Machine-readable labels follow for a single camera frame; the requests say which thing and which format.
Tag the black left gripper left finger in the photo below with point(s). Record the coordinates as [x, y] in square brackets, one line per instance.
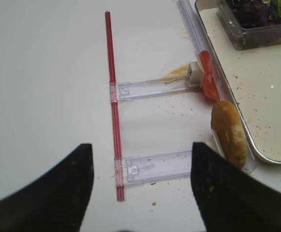
[57, 201]

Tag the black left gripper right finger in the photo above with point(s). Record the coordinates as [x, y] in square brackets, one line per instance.
[228, 199]

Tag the tomato slice on left rack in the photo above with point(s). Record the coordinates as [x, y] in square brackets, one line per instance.
[208, 83]

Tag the red plastic strip left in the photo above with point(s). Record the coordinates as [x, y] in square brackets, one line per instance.
[120, 189]

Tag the clear acrylic rack left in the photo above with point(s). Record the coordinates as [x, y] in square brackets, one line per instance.
[139, 170]

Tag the bun half on left rack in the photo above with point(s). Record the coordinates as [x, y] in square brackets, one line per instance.
[226, 122]

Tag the white metal tray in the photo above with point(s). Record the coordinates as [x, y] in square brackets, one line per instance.
[252, 79]

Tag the white plastic divider block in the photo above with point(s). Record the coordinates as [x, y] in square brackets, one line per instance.
[195, 74]

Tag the clear plastic salad container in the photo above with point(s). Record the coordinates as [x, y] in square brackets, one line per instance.
[242, 38]

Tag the purple cabbage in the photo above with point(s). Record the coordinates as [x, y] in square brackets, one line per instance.
[251, 13]

